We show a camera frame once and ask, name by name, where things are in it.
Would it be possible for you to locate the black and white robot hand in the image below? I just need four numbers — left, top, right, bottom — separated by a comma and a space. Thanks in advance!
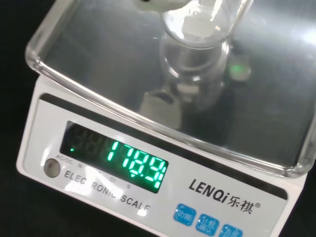
136, 0, 186, 13

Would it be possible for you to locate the white electronic balance steel pan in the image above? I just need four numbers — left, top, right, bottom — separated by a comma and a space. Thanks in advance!
15, 0, 316, 237

